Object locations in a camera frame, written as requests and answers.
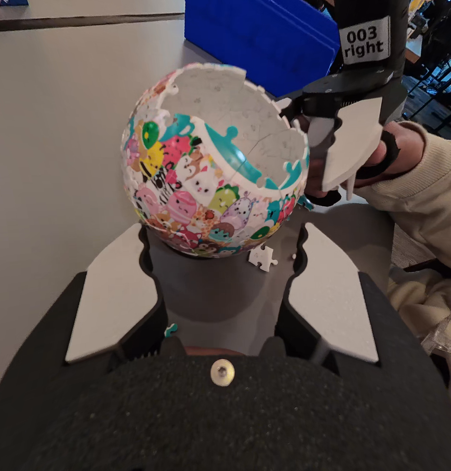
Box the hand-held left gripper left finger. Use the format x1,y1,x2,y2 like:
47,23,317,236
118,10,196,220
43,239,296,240
65,222,167,365

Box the black ball stand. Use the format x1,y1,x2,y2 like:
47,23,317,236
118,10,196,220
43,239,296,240
181,250,248,260

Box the blue plastic bin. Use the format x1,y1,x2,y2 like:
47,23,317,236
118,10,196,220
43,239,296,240
184,0,340,98

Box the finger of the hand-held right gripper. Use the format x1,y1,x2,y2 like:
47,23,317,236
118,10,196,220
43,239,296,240
319,96,384,202

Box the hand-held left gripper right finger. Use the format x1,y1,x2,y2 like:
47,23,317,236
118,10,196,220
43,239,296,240
275,222,380,365

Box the person's right hand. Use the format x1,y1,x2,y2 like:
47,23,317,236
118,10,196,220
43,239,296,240
293,112,428,201

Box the colourful puzzle ball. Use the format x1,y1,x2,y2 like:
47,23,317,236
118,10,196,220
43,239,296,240
120,63,310,258

